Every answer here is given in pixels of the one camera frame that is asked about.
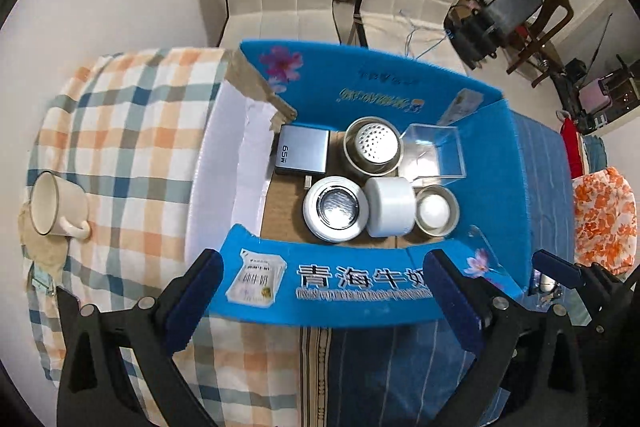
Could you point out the clear plastic box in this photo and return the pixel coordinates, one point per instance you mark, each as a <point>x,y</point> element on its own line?
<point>435,152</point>

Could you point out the perforated metal strainer cup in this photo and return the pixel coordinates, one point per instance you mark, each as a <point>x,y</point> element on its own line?
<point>372,144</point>

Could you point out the white round puck light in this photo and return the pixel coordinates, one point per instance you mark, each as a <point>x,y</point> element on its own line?
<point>335,209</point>

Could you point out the grey power charger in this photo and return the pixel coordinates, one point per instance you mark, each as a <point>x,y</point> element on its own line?
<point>302,149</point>

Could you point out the blue striped cloth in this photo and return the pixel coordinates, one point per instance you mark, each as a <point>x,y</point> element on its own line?
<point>380,377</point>

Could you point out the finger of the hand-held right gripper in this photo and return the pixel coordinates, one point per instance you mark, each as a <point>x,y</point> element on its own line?
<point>557,267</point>

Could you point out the teal paper packet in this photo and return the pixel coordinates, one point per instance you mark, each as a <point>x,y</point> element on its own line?
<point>41,279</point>

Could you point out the red cloth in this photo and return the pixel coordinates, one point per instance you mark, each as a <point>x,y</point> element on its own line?
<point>571,147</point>

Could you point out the beige cloth coaster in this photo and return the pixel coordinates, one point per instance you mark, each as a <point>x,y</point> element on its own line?
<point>42,252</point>

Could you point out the checked orange blue blanket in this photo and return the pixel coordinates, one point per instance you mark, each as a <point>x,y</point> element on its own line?
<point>130,132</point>

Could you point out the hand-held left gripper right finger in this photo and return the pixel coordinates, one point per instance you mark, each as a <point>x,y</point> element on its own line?
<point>457,302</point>

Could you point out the white mug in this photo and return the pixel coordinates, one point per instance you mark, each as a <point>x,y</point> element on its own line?
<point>57,207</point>

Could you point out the white earbud case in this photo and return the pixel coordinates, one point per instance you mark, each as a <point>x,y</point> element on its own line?
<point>547,283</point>

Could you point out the brown wooden chair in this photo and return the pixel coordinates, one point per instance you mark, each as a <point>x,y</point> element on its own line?
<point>552,14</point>

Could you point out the blue cardboard box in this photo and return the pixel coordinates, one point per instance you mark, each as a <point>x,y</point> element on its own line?
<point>350,82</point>

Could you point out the black weight bench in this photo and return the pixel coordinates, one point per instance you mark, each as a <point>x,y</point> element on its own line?
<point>515,4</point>

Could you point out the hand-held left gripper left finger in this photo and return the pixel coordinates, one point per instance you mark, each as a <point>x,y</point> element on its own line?
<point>195,302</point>

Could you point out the white cylindrical cup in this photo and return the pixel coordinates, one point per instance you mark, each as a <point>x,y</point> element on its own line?
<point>390,207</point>

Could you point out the orange floral cloth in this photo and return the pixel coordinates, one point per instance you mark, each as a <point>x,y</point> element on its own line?
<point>605,217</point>

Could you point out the small round metal tin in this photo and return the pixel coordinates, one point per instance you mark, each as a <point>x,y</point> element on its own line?
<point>436,211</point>

